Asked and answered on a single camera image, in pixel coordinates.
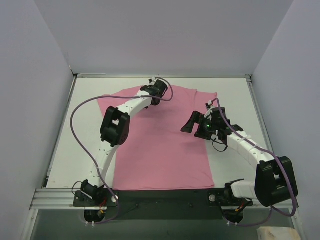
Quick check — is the pink t-shirt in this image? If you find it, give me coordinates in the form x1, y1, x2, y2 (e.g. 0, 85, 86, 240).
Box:
113, 86, 218, 191

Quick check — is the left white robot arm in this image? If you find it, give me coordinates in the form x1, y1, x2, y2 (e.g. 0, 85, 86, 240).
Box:
81, 78, 172, 206

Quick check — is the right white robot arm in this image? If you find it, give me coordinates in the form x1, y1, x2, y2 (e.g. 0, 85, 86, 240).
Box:
181, 107, 298, 207

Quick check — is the beige foam block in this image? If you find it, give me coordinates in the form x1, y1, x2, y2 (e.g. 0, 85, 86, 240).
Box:
257, 226, 301, 240

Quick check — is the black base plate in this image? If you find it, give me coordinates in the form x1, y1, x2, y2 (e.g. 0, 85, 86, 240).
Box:
73, 188, 253, 220

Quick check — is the aluminium frame rail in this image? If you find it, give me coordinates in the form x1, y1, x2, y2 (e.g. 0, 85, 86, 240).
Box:
29, 74, 300, 211

